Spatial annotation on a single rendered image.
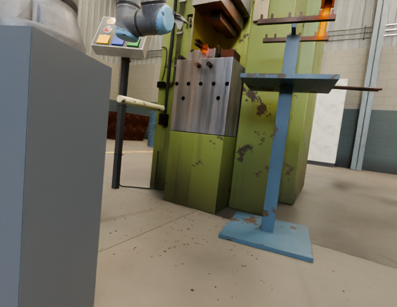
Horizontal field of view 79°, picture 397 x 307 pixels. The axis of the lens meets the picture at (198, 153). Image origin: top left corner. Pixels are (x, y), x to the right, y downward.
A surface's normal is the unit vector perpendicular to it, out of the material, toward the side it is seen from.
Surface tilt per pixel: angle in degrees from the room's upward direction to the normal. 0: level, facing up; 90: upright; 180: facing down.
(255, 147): 90
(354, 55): 90
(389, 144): 90
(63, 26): 70
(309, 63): 90
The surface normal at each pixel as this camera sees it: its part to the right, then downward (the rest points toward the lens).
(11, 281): -0.19, 0.06
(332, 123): -0.51, 0.02
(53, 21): 0.78, -0.21
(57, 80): 0.98, 0.12
